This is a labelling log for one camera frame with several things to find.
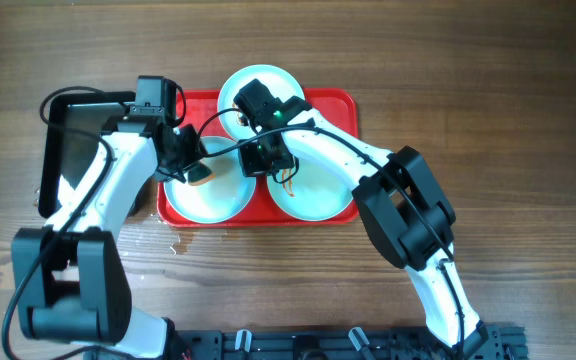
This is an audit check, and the green orange sponge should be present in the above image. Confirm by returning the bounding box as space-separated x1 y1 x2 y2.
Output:
185 161 215 186

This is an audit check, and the white plate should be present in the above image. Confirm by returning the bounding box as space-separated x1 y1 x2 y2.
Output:
217 64 305 141
163 151 256 224
267 159 352 222

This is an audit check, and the white plate top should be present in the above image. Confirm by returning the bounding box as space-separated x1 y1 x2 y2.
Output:
217 64 305 141

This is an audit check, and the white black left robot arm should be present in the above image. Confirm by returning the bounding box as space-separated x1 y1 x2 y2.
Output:
1 108 203 359

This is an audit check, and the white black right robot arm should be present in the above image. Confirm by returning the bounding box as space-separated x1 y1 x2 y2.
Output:
234 95 483 359

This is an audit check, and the red plastic tray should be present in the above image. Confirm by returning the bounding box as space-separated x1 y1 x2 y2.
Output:
157 88 359 228

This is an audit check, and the black water tray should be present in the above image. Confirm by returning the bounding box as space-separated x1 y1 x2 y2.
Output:
38 91 135 218

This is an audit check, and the black mounting rail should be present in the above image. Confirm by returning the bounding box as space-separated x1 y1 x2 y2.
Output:
83 325 527 360

